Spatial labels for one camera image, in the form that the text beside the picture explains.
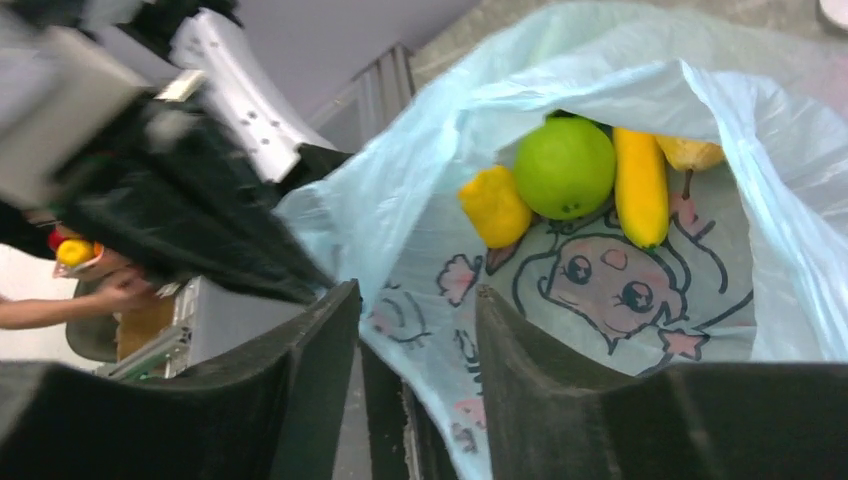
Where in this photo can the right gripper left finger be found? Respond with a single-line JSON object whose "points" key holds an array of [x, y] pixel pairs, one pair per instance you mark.
{"points": [[270, 408]]}

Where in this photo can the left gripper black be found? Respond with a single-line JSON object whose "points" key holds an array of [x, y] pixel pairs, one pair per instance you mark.
{"points": [[167, 186]]}

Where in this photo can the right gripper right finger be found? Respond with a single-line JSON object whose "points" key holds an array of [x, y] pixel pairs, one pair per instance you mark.
{"points": [[553, 413]]}

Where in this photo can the light blue plastic bag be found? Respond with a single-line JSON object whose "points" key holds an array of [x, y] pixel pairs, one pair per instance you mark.
{"points": [[610, 243]]}

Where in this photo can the yellow fake banana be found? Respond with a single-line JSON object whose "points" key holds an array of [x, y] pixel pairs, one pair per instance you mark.
{"points": [[641, 188]]}

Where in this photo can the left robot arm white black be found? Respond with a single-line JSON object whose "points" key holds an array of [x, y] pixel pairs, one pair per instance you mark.
{"points": [[217, 70]]}

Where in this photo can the person forearm in background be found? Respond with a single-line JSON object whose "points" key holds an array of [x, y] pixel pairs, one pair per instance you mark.
{"points": [[34, 314]]}

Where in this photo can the yellow fake lemon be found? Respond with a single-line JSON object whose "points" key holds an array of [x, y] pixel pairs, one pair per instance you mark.
{"points": [[494, 207]]}

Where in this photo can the green fake fruit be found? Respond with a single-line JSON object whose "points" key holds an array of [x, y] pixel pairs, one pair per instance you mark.
{"points": [[565, 168]]}

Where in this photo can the yellow fake pear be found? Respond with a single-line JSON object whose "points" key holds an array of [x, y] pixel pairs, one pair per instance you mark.
{"points": [[689, 156]]}

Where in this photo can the person hand in background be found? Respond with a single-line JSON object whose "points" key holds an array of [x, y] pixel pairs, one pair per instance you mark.
{"points": [[124, 290]]}

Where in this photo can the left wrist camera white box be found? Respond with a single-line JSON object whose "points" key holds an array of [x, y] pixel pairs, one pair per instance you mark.
{"points": [[57, 98]]}

